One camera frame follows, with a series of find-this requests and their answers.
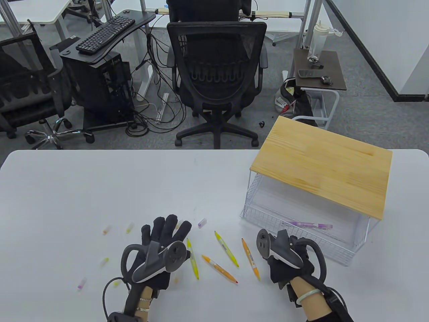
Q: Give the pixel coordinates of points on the purple double-ended highlighter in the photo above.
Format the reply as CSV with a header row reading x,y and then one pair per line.
x,y
308,225

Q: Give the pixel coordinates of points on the wooden basket lid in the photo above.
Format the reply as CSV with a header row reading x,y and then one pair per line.
x,y
321,167

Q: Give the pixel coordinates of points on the black computer tower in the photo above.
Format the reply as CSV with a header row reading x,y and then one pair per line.
x,y
100,90

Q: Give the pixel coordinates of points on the black right hand controller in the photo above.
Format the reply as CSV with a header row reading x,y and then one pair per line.
x,y
285,255

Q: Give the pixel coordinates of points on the black right wrist module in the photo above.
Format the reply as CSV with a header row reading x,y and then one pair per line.
x,y
336,302

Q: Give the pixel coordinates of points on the brown side table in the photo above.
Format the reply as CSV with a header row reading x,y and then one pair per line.
x,y
335,63

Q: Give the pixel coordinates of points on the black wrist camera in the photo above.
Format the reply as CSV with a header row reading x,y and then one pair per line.
x,y
291,295
155,293

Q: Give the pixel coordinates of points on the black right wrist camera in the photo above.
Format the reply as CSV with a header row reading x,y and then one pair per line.
x,y
291,295

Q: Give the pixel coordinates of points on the person's left hand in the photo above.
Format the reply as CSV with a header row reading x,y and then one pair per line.
x,y
164,231

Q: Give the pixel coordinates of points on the clear tumbler bottle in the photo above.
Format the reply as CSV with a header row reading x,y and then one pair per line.
x,y
316,40

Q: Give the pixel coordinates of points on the white desk leg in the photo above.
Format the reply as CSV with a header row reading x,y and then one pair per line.
x,y
149,72

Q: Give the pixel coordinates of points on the white desk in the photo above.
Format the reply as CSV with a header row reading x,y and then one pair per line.
x,y
33,10

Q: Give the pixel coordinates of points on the black left hand controller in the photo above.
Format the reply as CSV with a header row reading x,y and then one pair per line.
x,y
150,265

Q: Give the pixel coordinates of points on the black keyboard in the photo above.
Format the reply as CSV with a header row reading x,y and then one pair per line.
x,y
105,33

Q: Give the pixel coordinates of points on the orange double-ended highlighter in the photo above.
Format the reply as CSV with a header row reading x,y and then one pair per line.
x,y
250,259
219,270

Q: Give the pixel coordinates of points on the pale green bangle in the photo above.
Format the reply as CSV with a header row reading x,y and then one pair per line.
x,y
308,294

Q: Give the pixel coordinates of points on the small black floor object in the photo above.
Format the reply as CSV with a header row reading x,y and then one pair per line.
x,y
261,124

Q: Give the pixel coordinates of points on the black hand controller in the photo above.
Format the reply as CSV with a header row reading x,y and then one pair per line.
x,y
150,265
285,255

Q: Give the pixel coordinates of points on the person's left forearm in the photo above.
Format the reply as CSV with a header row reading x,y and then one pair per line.
x,y
144,291

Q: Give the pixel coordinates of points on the clear purple highlighter cap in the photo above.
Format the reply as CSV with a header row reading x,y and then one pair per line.
x,y
202,222
81,283

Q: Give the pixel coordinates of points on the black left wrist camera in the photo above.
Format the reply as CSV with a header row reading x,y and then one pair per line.
x,y
155,293

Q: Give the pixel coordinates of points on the black curved desk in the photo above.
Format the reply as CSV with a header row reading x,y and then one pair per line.
x,y
140,18

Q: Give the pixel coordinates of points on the white power strip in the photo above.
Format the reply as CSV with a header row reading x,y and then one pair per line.
x,y
163,107

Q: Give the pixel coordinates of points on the yellow double-ended highlighter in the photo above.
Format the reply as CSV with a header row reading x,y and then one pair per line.
x,y
192,261
227,250

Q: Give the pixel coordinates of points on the grey metal post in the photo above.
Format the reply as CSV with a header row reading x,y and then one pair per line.
x,y
303,23

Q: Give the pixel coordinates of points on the black mesh office chair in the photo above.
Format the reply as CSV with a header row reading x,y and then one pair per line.
x,y
30,100
218,53

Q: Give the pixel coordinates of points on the bunch of keys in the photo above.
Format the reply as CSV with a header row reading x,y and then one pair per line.
x,y
325,80

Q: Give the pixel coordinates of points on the person's right hand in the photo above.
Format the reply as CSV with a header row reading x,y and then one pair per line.
x,y
288,275

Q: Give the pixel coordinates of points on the dark floor bag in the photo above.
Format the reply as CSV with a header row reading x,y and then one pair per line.
x,y
298,100

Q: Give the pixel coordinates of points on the person's right forearm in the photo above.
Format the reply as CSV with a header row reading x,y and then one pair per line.
x,y
318,308

